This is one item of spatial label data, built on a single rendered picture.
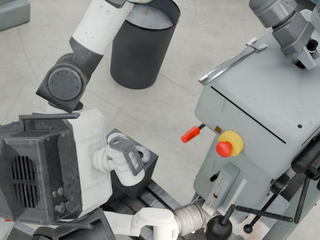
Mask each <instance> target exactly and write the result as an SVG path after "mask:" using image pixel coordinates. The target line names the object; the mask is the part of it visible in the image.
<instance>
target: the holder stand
mask: <svg viewBox="0 0 320 240"><path fill-rule="evenodd" d="M115 137H125V138H128V139H129V140H131V141H133V142H134V144H135V146H136V148H137V151H138V153H139V155H140V157H141V160H142V162H143V164H144V166H145V168H144V172H145V175H144V177H143V179H142V180H141V181H140V182H139V183H137V184H135V185H132V186H125V185H123V184H122V183H121V181H120V179H119V177H118V175H117V174H116V172H115V170H111V171H110V177H111V184H112V185H113V186H115V187H116V188H117V189H119V190H121V191H122V192H124V193H125V194H127V195H128V196H130V197H131V198H132V199H134V200H135V199H136V198H137V197H138V196H139V194H140V193H141V192H142V191H143V190H144V188H145V187H146V186H147V185H148V184H149V182H150V180H151V177H152V174H153V171H154V168H155V165H156V163H157V160H158V157H159V156H158V155H157V154H155V153H154V152H152V151H150V150H149V149H147V148H146V147H144V146H142V145H141V144H139V143H138V142H136V141H135V140H133V139H132V138H130V137H129V136H127V135H126V134H124V133H122V132H121V131H119V130H118V129H116V128H114V129H113V130H112V131H111V132H110V133H109V134H108V135H107V136H106V139H107V145H108V143H109V141H110V140H111V139H113V138H115Z"/></svg>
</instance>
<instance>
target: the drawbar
mask: <svg viewBox="0 0 320 240"><path fill-rule="evenodd" d="M317 46H318V41H316V40H314V39H312V40H310V41H309V43H308V45H307V49H308V50H310V51H315V49H316V48H317ZM309 53H310V55H311V56H312V55H313V53H314V52H312V53H311V52H309ZM296 65H297V66H298V67H299V68H301V69H305V66H304V65H303V64H302V63H301V62H300V60H299V61H298V63H297V64H296Z"/></svg>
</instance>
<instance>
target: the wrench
mask: <svg viewBox="0 0 320 240"><path fill-rule="evenodd" d="M255 42H257V38H256V37H254V38H253V39H251V40H249V41H248V42H247V43H246V44H245V45H246V46H247V47H246V48H244V49H243V50H241V51H240V52H238V53H237V54H236V55H234V56H233V57H231V58H230V59H228V60H227V61H225V62H224V63H222V64H221V65H219V66H218V67H216V68H215V69H213V70H212V71H210V72H209V73H207V74H206V75H204V76H203V77H201V78H200V79H199V80H198V82H199V83H201V84H202V85H203V86H206V85H207V84H209V83H210V82H211V81H213V80H214V79H216V78H217V77H218V76H220V75H221V74H223V73H224V72H226V71H227V70H229V69H230V68H231V67H233V66H234V65H236V64H237V63H239V62H240V61H242V60H243V59H244V58H246V57H247V56H249V55H250V54H252V53H253V52H256V53H260V52H262V51H263V50H264V49H266V48H267V46H268V45H266V44H263V45H261V46H260V47H258V48H257V47H256V46H254V45H253V44H254V43H255Z"/></svg>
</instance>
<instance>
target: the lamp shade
mask: <svg viewBox="0 0 320 240"><path fill-rule="evenodd" d="M223 217H224V216H223V215H217V216H215V217H213V218H211V219H210V220H209V221H208V223H207V224H206V226H205V228H204V235H205V237H206V239H207V240H229V238H230V237H231V235H232V223H231V221H230V220H229V219H228V221H227V222H226V224H222V223H221V220H222V219H223Z"/></svg>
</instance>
